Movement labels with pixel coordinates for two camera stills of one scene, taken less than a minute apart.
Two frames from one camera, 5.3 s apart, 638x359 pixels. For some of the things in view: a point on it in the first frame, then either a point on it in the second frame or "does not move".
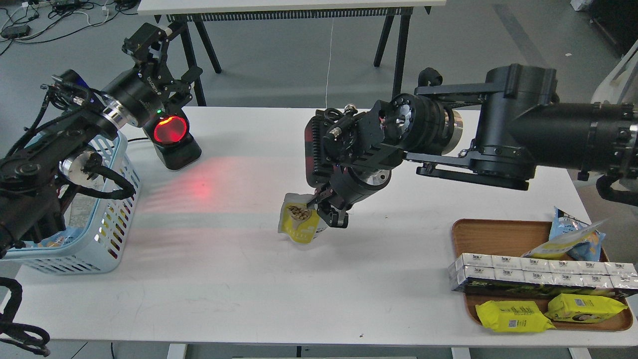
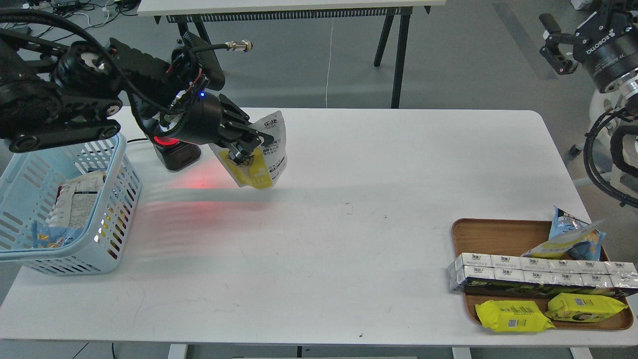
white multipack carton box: x=493 y=276 does not move
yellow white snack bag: x=559 y=247 does not move
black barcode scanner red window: x=169 y=133 does not move
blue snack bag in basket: x=65 y=238 does not move
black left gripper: x=150 y=89 to x=216 y=121
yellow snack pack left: x=511 y=316 does not move
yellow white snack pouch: x=298 y=219 to x=268 y=165
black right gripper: x=347 y=186 to x=606 y=42
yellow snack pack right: x=577 y=308 does not move
